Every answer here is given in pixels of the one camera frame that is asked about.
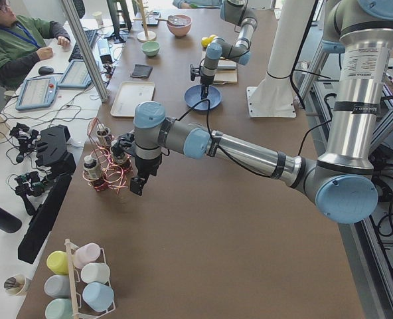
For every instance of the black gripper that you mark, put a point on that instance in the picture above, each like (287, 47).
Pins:
(144, 166)
(204, 80)

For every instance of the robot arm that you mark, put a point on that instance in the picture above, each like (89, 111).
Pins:
(339, 181)
(239, 14)

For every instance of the blue plate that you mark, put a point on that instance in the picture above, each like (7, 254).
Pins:
(192, 96)

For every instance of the wooden cutting board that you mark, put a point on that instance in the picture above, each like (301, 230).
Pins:
(226, 72)

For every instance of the dark drink bottle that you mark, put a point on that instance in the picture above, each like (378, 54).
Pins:
(104, 135)
(119, 157)
(94, 174)

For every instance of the yellow lemon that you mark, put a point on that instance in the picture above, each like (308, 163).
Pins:
(205, 41)
(211, 38)

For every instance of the pink bowl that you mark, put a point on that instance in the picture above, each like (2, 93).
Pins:
(180, 31)

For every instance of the light green bowl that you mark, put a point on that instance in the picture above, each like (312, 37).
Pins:
(150, 48)

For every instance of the grey cloth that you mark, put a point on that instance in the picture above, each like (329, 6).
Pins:
(141, 71)

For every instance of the steel ice scoop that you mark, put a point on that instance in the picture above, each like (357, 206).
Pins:
(175, 20)

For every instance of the round wooden stand base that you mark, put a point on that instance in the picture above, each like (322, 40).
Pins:
(146, 34)

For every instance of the cream serving tray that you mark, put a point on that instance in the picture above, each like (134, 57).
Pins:
(129, 95)

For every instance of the pink cup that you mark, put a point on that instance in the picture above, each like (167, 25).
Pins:
(86, 254)

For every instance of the teach pendant tablet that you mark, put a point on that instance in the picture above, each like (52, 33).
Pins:
(37, 93)
(75, 77)

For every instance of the white cup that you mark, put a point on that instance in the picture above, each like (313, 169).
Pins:
(96, 272)

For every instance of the yellow cup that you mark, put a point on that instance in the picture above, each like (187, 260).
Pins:
(57, 262)

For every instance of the blue cup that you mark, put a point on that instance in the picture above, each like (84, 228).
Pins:
(98, 296)

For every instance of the black computer mouse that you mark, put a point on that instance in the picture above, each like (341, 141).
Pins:
(45, 70)

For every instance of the grey cup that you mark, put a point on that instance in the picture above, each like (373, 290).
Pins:
(57, 286)

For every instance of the black bottle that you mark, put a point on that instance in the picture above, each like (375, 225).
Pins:
(8, 222)

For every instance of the pale green cup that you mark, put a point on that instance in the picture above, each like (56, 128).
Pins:
(59, 308)

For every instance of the paper cup with utensils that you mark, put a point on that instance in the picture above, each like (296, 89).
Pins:
(17, 285)

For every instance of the seated person green jacket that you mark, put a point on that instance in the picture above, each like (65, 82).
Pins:
(22, 44)

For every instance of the copper wire bottle rack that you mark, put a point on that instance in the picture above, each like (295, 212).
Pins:
(114, 174)

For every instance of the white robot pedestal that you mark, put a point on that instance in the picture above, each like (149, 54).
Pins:
(273, 97)

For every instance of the aluminium frame post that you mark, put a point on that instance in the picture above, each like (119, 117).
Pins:
(86, 51)

